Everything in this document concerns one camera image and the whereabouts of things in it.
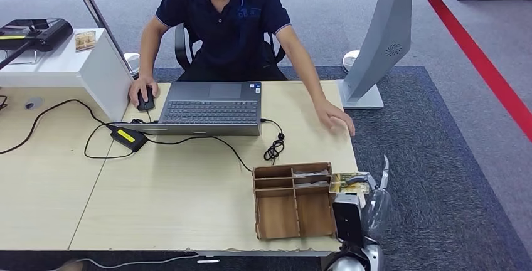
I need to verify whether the grey desk cable grommet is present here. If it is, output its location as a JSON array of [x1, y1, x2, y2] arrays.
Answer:
[[23, 96, 44, 111]]

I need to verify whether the thick black power cable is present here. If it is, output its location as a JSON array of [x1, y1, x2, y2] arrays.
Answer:
[[0, 98, 115, 156]]

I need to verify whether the bundled black laptop cable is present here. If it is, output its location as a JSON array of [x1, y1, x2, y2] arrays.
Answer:
[[260, 118, 287, 166]]

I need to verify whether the person's left hand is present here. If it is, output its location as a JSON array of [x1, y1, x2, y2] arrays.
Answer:
[[314, 99, 357, 137]]

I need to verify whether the black computer mouse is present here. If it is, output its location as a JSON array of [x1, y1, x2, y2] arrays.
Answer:
[[136, 86, 156, 112]]

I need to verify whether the grey kiosk stand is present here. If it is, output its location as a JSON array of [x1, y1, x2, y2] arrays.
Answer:
[[336, 0, 469, 110]]

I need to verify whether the white cable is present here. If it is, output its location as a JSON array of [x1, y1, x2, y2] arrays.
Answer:
[[50, 253, 200, 271]]

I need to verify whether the black office chair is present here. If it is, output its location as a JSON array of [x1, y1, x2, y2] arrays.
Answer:
[[173, 0, 287, 73]]

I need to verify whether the thin black adapter cable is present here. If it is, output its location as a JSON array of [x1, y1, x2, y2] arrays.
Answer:
[[83, 122, 254, 173]]

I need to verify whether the grey slanted metal pole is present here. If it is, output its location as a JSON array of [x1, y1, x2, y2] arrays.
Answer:
[[64, 0, 138, 80]]

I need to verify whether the grey laptop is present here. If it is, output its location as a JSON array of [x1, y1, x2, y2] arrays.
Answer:
[[111, 80, 263, 137]]

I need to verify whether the clear acrylic stand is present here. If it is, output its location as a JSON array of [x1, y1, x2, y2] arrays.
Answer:
[[0, 48, 40, 65]]

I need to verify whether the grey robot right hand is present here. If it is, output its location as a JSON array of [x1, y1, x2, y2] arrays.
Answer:
[[344, 154, 393, 243]]

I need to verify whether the black power adapter yellow label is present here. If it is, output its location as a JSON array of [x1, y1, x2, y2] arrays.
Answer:
[[109, 125, 148, 152]]

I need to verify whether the wooden compartment tray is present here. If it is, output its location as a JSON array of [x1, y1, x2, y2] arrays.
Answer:
[[252, 161, 338, 242]]

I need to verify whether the person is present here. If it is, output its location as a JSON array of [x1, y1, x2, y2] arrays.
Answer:
[[127, 0, 357, 137]]

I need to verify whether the person's right hand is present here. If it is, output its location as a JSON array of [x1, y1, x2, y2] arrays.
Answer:
[[127, 75, 161, 109]]

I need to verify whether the round white floor base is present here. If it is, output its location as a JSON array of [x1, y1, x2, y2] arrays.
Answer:
[[122, 51, 141, 75], [341, 49, 361, 73]]

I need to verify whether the black card reader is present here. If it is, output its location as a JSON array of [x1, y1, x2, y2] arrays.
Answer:
[[0, 18, 74, 70]]

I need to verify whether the white counter box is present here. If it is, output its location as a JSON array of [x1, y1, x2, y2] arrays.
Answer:
[[0, 28, 135, 123]]

